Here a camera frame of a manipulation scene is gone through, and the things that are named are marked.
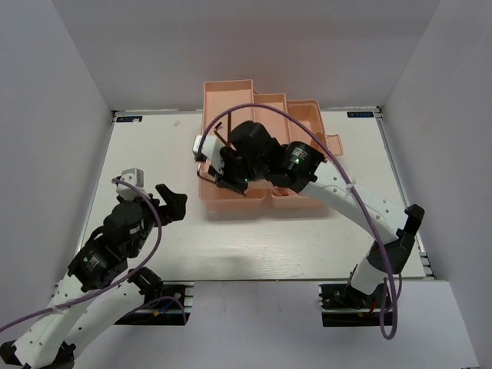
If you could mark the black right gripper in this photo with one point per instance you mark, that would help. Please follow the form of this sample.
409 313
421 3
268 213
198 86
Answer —
224 178

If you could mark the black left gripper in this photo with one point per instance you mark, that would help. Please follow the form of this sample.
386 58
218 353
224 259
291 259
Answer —
175 206

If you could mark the thin brown hex key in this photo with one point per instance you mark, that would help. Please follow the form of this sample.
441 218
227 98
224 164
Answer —
202 172

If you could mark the thick brown hex key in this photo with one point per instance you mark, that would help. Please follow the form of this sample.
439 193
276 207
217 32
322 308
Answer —
220 131

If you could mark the pink plastic toolbox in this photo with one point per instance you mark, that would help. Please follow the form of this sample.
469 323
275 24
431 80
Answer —
287 121

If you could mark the long brown hex key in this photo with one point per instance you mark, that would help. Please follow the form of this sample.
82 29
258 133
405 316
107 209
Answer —
229 121

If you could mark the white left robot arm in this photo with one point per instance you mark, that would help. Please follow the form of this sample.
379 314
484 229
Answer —
99 287

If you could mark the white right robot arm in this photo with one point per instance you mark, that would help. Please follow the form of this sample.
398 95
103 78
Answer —
353 203

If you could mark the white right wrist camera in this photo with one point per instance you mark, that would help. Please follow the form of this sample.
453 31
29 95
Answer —
208 148

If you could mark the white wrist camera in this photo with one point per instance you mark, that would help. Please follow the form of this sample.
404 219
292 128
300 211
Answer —
208 148
132 182

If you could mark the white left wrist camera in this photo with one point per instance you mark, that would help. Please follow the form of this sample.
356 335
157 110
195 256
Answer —
132 182

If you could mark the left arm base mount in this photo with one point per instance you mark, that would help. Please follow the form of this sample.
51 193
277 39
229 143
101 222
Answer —
169 306

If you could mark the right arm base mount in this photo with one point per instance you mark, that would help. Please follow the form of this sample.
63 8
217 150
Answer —
342 306

